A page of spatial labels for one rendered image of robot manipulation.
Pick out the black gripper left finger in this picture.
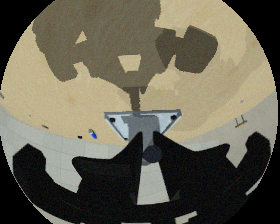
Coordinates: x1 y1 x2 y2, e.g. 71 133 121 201
72 132 143 205

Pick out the dark grey metal shaft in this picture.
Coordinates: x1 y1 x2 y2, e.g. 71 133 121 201
142 145 162 163

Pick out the light grey base plate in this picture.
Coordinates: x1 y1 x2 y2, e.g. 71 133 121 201
104 110 182 152

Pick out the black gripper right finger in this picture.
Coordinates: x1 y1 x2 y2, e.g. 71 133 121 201
153 131 230 201

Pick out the blue screwdriver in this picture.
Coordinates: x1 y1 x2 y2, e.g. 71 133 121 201
88 129 97 139

